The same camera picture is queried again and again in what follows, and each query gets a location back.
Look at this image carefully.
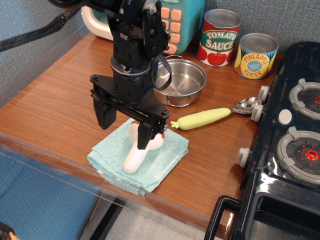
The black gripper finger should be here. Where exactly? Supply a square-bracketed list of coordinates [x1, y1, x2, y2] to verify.
[137, 122, 159, 150]
[93, 96, 117, 130]

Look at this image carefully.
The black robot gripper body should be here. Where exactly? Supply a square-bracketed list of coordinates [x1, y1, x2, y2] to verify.
[90, 56, 171, 133]

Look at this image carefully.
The white plush mushroom brown cap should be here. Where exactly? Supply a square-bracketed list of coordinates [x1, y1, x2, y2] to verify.
[123, 121, 165, 174]

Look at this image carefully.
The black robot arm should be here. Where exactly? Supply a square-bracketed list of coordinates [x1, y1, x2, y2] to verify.
[52, 0, 172, 150]

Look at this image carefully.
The light blue folded cloth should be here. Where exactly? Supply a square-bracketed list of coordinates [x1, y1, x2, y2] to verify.
[87, 118, 189, 196]

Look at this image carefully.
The small steel pot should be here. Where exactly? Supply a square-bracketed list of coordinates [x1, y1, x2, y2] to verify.
[154, 55, 207, 108]

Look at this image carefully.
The toy microwave cream and teal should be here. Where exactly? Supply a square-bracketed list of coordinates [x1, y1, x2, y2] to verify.
[81, 0, 205, 55]

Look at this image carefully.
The tomato sauce can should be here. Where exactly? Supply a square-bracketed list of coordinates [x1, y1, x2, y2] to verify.
[197, 8, 242, 67]

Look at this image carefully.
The pineapple slices can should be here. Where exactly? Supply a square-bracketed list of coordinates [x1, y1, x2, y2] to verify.
[234, 33, 279, 80]

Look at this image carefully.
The black toy stove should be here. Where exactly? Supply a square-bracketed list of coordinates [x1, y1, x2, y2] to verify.
[205, 41, 320, 240]

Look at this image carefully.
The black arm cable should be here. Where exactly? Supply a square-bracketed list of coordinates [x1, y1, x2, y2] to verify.
[0, 6, 83, 53]

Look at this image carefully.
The spoon with yellow-green handle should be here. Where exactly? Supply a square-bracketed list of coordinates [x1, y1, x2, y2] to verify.
[170, 97, 262, 131]

